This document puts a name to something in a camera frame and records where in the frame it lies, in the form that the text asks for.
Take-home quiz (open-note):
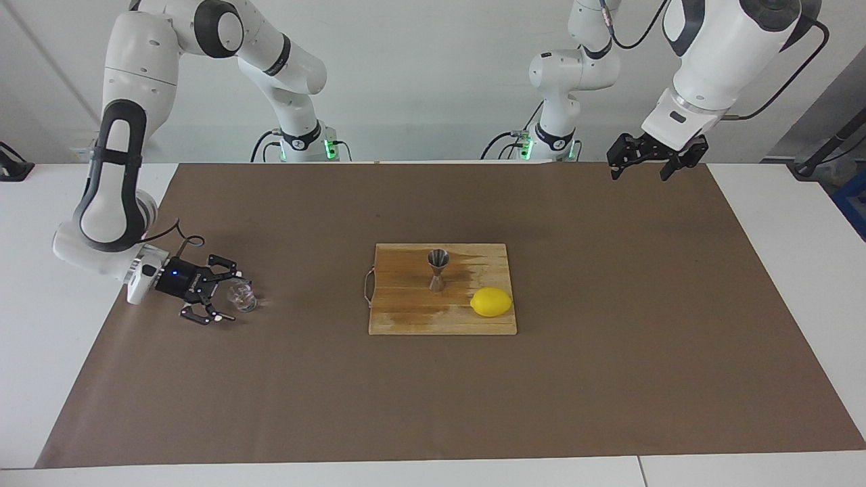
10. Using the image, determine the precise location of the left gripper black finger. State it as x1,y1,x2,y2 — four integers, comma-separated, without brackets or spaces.
661,135,709,181
607,133,643,181

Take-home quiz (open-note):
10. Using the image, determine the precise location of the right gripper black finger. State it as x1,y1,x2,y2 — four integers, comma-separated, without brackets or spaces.
179,301,236,326
203,255,243,281

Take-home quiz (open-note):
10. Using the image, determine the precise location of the small clear glass cup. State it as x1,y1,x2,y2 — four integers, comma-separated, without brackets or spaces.
227,283,258,313

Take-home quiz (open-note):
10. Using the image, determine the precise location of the steel double jigger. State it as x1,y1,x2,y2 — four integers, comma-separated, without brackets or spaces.
426,248,450,293

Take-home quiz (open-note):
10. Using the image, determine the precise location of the black tripod stand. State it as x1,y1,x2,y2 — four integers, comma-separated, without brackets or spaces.
788,112,866,178

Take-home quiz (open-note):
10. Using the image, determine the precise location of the blue crate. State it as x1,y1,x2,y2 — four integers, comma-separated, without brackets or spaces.
831,168,866,241

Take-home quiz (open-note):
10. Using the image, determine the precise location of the wooden cutting board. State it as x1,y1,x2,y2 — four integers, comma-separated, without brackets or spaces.
363,243,518,336

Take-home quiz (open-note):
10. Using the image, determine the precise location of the yellow lemon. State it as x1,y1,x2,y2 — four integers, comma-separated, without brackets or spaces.
470,287,514,318

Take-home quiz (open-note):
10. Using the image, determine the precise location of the brown paper table mat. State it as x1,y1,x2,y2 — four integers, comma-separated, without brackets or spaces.
35,161,866,469

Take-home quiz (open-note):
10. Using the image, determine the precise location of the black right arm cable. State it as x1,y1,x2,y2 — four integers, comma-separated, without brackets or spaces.
139,218,206,261

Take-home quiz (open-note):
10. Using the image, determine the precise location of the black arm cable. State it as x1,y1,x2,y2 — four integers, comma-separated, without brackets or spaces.
139,218,206,261
599,0,830,122

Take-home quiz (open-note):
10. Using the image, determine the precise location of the black base cable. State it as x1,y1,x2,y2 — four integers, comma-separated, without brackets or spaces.
480,101,544,162
250,130,281,163

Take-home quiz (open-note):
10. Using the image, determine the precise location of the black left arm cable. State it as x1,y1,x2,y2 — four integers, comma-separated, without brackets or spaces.
599,0,830,122

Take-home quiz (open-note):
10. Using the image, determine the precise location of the black clamp mount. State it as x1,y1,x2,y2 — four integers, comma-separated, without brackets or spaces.
0,141,35,182

